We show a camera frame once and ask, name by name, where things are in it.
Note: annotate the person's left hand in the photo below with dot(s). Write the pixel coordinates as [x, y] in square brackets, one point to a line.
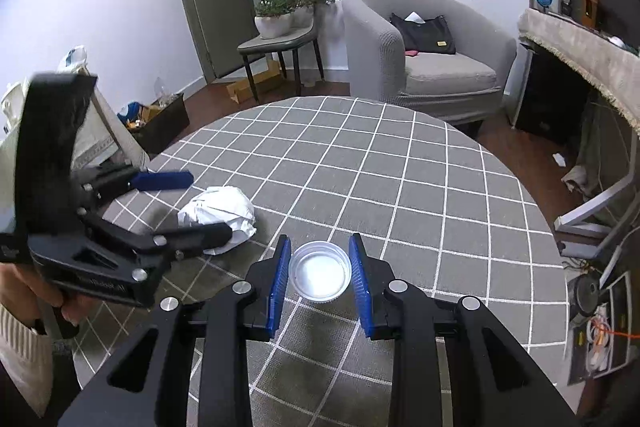
[21, 289]

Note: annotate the beige fringed sideboard cloth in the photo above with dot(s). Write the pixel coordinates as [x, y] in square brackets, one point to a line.
[613, 71]

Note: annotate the grey armchair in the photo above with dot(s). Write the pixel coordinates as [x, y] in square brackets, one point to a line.
[460, 80]

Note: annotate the grey checked round tablecloth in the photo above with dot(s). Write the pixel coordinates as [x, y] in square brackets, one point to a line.
[446, 215]

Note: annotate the white plastic bag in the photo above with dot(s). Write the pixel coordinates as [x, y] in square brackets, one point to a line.
[75, 61]

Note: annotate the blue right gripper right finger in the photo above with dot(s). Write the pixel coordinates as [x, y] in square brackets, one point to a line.
[361, 283]

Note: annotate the black monitor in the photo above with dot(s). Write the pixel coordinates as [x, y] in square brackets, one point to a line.
[620, 18]

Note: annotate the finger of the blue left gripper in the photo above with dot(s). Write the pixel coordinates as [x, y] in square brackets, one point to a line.
[162, 181]

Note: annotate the white round lid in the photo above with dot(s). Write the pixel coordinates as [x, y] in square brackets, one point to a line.
[320, 271]

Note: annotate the beige patterned tablecloth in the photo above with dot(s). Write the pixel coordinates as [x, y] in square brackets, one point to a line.
[105, 131]

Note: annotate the black handbag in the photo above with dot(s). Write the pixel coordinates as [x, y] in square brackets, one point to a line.
[431, 36]

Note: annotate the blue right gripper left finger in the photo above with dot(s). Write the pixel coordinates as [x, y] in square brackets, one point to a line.
[279, 282]

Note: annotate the white paper ball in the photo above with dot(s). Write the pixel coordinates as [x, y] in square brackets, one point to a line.
[221, 204]

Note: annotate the grey dining chair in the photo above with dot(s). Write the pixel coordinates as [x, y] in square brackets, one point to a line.
[292, 42]

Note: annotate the black storage box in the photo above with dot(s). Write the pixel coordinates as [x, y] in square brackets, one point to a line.
[157, 125]

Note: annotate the potted green plant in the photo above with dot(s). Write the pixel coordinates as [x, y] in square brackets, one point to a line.
[277, 18]

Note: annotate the wooden speaker box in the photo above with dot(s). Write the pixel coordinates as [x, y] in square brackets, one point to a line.
[584, 12]

